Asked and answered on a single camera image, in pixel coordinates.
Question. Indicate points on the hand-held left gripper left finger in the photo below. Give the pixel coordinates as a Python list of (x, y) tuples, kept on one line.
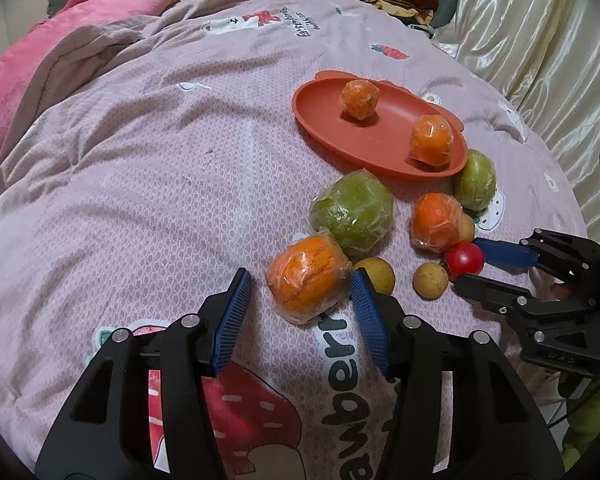
[(232, 320)]

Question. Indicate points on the person's right forearm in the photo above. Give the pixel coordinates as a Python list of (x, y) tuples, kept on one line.
[(592, 420)]

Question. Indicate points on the person's right hand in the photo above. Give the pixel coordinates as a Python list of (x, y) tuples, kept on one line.
[(561, 290)]

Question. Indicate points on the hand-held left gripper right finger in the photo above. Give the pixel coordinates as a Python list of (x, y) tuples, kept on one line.
[(370, 320)]

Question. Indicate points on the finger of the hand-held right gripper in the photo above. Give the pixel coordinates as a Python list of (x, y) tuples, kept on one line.
[(507, 255), (485, 291)]

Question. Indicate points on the pink blanket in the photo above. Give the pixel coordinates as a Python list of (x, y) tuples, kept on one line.
[(40, 50)]

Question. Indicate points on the red tomato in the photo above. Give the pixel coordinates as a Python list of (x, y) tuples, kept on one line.
[(464, 259)]

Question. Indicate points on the small yellow-brown round fruit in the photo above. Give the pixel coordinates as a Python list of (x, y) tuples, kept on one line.
[(380, 275), (430, 281), (468, 227)]

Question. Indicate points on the orange-red oval plate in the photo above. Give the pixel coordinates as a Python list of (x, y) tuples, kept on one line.
[(325, 115)]

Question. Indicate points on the pink printed quilt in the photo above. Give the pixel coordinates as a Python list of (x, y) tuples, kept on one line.
[(155, 185)]

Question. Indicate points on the large orange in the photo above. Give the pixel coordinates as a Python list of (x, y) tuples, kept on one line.
[(307, 280)]

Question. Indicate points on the small green fruit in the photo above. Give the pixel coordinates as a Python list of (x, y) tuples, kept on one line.
[(475, 180)]

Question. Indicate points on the small orange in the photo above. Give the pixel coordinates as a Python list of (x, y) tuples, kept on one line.
[(359, 99)]

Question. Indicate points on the large green fruit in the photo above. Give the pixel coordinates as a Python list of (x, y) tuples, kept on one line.
[(352, 212)]

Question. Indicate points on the cream satin curtain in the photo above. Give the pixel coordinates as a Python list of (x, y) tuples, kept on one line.
[(540, 35)]

